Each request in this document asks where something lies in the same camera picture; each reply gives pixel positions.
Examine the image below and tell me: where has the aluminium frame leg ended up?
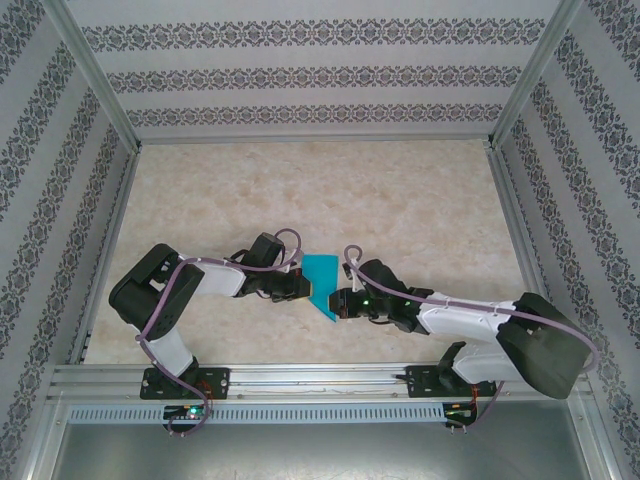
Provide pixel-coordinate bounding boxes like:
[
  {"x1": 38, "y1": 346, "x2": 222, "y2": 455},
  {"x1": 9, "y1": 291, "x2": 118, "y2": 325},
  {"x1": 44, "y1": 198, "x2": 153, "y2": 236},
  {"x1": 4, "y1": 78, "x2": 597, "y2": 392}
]
[
  {"x1": 9, "y1": 397, "x2": 71, "y2": 480},
  {"x1": 569, "y1": 397, "x2": 629, "y2": 480}
]

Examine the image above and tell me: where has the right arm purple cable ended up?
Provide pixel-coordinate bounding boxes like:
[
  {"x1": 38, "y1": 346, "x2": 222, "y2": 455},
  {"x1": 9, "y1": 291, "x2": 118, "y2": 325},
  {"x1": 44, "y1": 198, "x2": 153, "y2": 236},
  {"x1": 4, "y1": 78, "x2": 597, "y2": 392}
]
[{"x1": 342, "y1": 243, "x2": 600, "y2": 436}]

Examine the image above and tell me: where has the aluminium side rail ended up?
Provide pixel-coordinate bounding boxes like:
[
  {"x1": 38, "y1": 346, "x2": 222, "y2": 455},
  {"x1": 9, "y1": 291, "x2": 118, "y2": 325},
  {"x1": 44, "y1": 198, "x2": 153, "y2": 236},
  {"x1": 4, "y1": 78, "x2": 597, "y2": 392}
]
[
  {"x1": 485, "y1": 144, "x2": 571, "y2": 361},
  {"x1": 67, "y1": 147, "x2": 144, "y2": 364}
]

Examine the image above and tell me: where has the teal paper sheet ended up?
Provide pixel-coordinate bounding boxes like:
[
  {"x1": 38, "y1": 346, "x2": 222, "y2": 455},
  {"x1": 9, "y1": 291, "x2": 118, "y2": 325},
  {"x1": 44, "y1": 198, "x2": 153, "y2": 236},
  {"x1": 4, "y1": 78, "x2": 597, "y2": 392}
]
[{"x1": 302, "y1": 253, "x2": 341, "y2": 325}]

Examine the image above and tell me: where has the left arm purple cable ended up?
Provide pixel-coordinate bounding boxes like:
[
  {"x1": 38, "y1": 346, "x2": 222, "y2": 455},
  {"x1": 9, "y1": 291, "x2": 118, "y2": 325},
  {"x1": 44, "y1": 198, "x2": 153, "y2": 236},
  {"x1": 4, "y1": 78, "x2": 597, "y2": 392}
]
[{"x1": 137, "y1": 228, "x2": 306, "y2": 439}]

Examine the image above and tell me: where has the aluminium corner post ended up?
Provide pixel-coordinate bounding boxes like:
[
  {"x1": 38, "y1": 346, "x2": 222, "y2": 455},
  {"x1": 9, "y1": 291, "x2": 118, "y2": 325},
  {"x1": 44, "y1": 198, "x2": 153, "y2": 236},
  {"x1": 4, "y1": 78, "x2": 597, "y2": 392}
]
[
  {"x1": 42, "y1": 0, "x2": 145, "y2": 151},
  {"x1": 487, "y1": 0, "x2": 586, "y2": 151}
]

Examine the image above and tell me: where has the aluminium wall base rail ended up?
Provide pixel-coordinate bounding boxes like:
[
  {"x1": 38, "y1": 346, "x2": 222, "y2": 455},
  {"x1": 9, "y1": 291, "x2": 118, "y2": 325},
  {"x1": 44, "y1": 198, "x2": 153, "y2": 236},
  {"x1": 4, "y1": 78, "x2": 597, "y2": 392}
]
[{"x1": 135, "y1": 132, "x2": 496, "y2": 147}]

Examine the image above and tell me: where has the grey slotted cable duct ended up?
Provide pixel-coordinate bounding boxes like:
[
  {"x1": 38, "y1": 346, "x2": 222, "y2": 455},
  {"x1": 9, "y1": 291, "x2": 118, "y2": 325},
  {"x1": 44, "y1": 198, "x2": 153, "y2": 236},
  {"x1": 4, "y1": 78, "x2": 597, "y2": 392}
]
[{"x1": 67, "y1": 402, "x2": 447, "y2": 426}]

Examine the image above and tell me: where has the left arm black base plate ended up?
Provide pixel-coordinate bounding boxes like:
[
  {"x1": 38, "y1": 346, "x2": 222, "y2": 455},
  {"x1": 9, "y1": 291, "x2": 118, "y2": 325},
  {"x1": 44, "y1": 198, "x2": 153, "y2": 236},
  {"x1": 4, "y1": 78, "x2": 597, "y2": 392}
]
[{"x1": 139, "y1": 365, "x2": 233, "y2": 401}]

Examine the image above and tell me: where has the grey sheet metal panel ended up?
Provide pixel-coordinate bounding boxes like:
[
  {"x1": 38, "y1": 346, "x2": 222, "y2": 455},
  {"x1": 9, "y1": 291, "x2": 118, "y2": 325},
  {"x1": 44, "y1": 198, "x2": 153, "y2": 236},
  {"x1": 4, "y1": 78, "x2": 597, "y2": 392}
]
[{"x1": 47, "y1": 422, "x2": 609, "y2": 480}]

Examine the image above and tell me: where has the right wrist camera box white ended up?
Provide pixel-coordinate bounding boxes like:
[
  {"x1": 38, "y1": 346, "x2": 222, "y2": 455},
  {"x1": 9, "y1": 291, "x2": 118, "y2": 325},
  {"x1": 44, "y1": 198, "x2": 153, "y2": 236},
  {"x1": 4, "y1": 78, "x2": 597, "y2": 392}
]
[{"x1": 341, "y1": 262, "x2": 362, "y2": 296}]

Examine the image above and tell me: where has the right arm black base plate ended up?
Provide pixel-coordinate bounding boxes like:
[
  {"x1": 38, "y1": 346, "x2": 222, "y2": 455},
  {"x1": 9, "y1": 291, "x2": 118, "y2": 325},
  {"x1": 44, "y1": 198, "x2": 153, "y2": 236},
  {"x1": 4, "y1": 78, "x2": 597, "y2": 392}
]
[{"x1": 405, "y1": 363, "x2": 499, "y2": 400}]

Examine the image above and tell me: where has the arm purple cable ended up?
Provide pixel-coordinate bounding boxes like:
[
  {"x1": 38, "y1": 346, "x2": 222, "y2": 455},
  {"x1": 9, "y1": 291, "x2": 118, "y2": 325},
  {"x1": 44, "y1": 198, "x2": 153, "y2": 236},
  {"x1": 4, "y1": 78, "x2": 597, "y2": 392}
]
[
  {"x1": 342, "y1": 243, "x2": 600, "y2": 436},
  {"x1": 137, "y1": 228, "x2": 306, "y2": 439}
]

